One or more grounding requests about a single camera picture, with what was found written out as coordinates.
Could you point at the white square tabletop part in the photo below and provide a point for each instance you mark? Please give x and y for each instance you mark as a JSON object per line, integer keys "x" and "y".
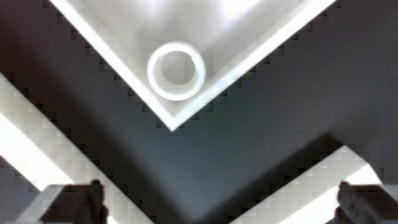
{"x": 183, "y": 44}

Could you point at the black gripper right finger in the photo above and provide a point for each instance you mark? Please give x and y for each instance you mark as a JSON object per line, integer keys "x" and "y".
{"x": 366, "y": 204}

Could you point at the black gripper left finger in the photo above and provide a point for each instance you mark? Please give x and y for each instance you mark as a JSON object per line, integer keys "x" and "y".
{"x": 70, "y": 204}

